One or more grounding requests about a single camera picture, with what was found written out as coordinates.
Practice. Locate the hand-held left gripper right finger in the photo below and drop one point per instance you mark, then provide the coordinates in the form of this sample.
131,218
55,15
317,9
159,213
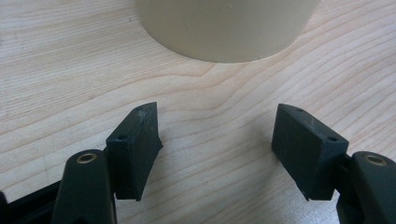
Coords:
306,152

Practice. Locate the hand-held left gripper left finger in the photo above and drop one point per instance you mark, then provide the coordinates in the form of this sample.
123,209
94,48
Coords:
132,155

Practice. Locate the beige round cup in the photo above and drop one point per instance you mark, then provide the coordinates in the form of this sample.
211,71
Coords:
227,28

